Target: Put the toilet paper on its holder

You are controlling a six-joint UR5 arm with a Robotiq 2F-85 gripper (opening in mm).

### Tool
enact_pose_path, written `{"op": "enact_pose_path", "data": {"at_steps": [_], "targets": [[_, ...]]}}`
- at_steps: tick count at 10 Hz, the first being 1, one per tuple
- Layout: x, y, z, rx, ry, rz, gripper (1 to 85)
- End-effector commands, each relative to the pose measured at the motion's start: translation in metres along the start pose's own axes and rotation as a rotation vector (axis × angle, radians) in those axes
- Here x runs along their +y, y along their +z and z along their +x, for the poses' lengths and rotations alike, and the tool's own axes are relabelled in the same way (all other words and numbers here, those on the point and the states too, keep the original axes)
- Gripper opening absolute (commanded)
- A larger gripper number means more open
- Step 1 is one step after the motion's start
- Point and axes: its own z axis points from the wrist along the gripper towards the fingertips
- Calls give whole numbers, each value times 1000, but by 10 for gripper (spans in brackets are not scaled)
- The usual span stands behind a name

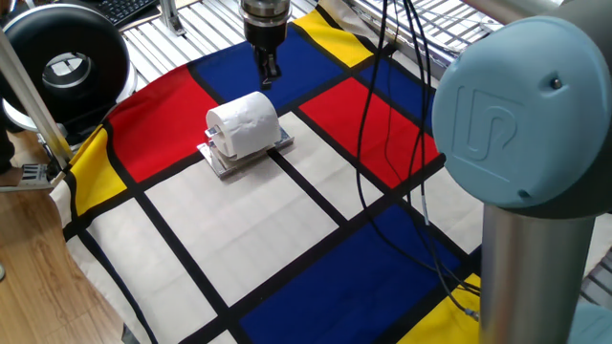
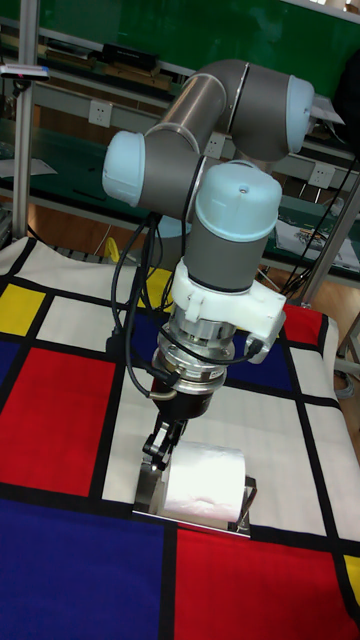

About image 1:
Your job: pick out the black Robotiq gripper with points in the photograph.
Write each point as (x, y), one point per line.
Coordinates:
(266, 36)

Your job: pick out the short aluminium post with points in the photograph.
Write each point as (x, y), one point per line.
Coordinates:
(169, 16)

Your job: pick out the slanted aluminium frame post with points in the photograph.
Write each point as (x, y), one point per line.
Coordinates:
(28, 95)

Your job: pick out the black computer keyboard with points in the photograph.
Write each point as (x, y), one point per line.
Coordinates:
(124, 9)

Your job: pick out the white toilet paper roll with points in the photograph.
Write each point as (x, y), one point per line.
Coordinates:
(246, 124)

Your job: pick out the white slotted adapter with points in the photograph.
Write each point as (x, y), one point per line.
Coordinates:
(33, 173)

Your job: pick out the colour block checked tablecloth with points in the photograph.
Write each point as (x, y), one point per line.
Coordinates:
(239, 224)

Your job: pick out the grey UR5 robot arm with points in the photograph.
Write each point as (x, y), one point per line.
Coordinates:
(526, 143)

